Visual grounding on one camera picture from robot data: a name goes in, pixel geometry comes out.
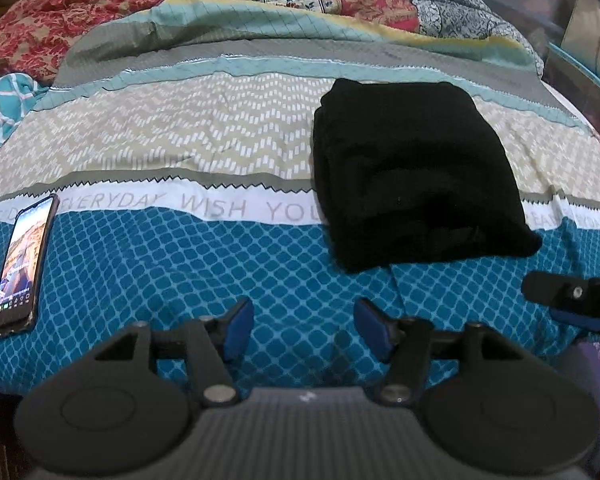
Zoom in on teal lattice pillow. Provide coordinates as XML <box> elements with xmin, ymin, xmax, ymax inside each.
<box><xmin>0</xmin><ymin>73</ymin><xmax>48</xmax><ymax>149</ymax></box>

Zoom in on teal patterned bedspread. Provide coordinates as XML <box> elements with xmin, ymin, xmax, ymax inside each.
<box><xmin>0</xmin><ymin>0</ymin><xmax>600</xmax><ymax>396</ymax></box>

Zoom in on black smartphone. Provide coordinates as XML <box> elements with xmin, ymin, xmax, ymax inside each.
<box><xmin>0</xmin><ymin>194</ymin><xmax>59</xmax><ymax>338</ymax></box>

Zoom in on cardboard box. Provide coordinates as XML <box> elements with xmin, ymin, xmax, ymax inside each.
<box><xmin>560</xmin><ymin>0</ymin><xmax>600</xmax><ymax>78</ymax></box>

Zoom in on black pants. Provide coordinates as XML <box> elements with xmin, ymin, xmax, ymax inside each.
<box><xmin>312</xmin><ymin>78</ymin><xmax>542</xmax><ymax>273</ymax></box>

